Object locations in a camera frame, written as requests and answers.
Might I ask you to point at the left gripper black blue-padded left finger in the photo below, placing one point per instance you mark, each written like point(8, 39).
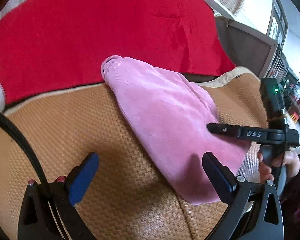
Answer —
point(54, 216)

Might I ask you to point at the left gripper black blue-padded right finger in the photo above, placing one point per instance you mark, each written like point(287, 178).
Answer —
point(254, 210)

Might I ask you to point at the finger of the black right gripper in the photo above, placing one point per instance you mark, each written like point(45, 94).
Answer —
point(223, 129)

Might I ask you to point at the pink velvet zip jacket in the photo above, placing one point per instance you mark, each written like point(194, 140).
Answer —
point(169, 115)

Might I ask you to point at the person's right hand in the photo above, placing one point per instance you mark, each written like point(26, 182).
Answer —
point(289, 159)

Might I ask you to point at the woven bamboo bed mat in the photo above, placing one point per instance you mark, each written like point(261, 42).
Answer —
point(128, 198)

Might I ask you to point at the red blanket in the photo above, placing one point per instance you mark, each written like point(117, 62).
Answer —
point(48, 45)

